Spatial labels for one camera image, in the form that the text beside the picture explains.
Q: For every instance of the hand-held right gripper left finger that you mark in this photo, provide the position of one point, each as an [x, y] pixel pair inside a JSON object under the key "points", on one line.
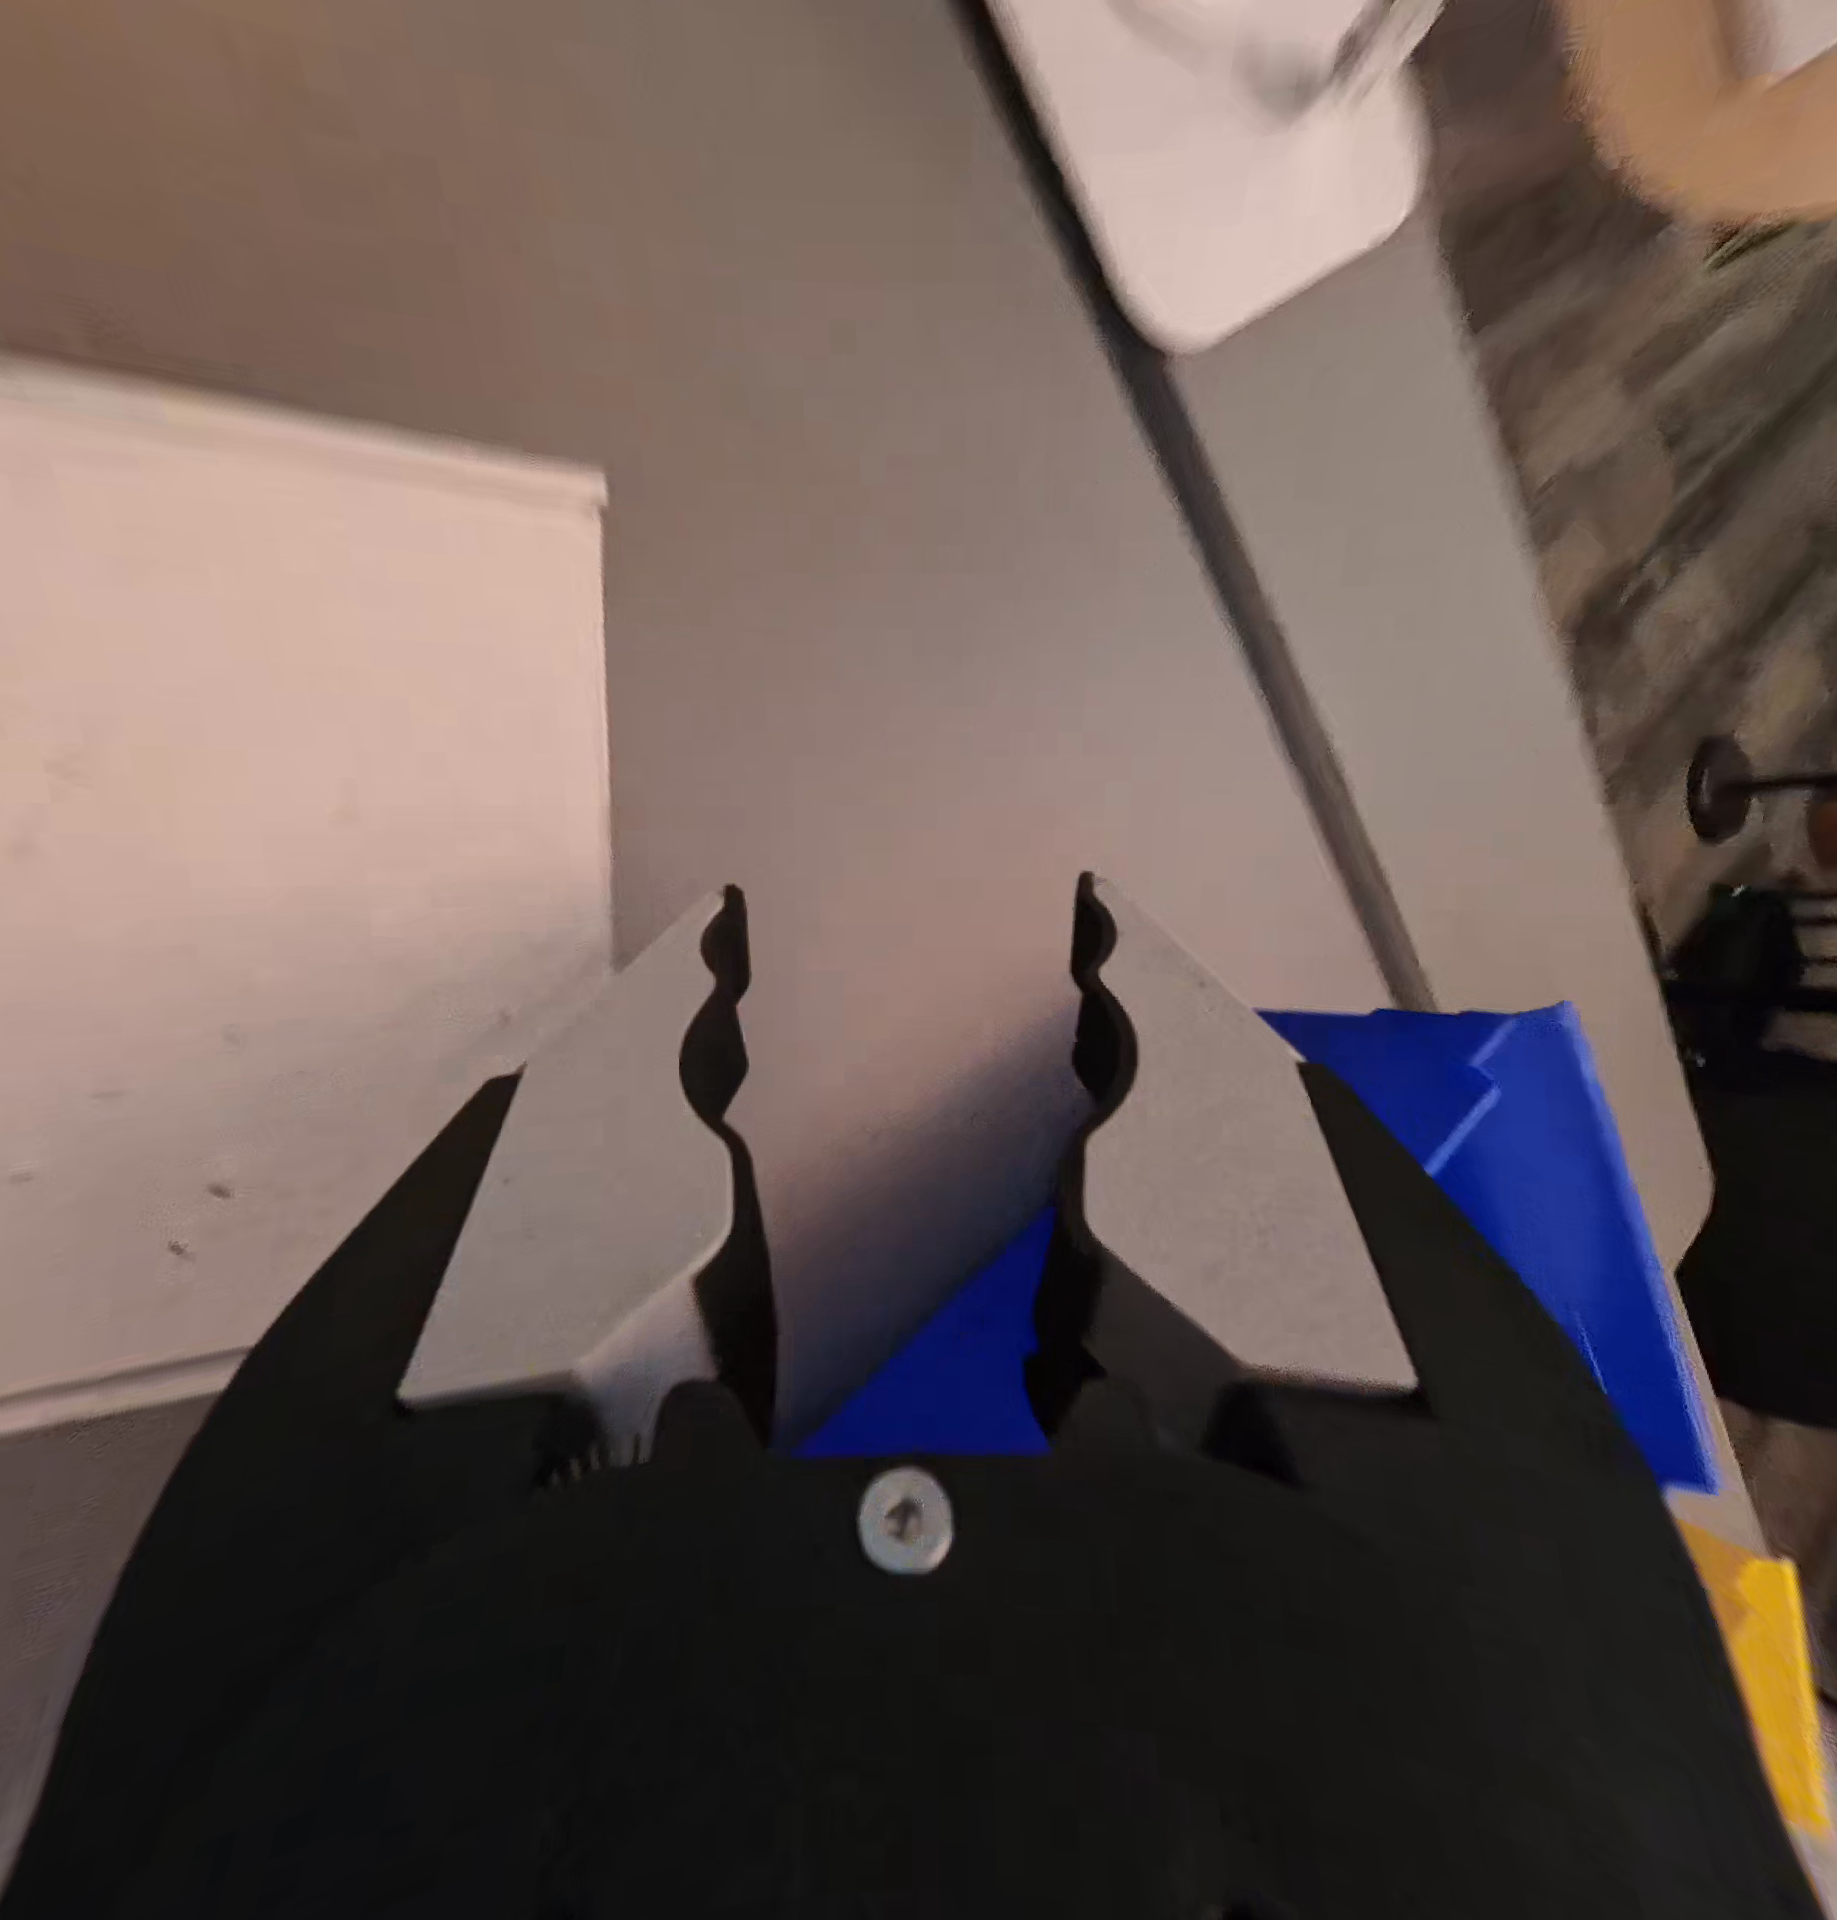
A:
{"points": [[586, 1201]]}

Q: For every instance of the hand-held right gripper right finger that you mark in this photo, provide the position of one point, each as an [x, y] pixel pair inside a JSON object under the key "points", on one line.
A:
{"points": [[1232, 1201]]}

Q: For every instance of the white cardboard box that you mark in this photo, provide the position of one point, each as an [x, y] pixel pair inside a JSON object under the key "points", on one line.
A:
{"points": [[256, 899]]}

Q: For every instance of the blue plastic bin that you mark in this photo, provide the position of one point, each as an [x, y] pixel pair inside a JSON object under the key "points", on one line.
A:
{"points": [[1549, 1201]]}

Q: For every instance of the dark furniture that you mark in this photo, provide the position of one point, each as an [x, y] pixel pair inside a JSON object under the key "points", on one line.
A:
{"points": [[1788, 1201]]}

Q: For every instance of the black round-ended rod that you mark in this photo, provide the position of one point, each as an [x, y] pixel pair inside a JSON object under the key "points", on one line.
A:
{"points": [[1718, 786]]}

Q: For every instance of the yellow plastic piece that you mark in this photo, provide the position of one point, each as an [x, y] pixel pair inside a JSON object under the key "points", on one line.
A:
{"points": [[1767, 1682]]}

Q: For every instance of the tan wooden furniture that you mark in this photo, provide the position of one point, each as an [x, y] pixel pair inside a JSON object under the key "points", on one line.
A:
{"points": [[1730, 104]]}

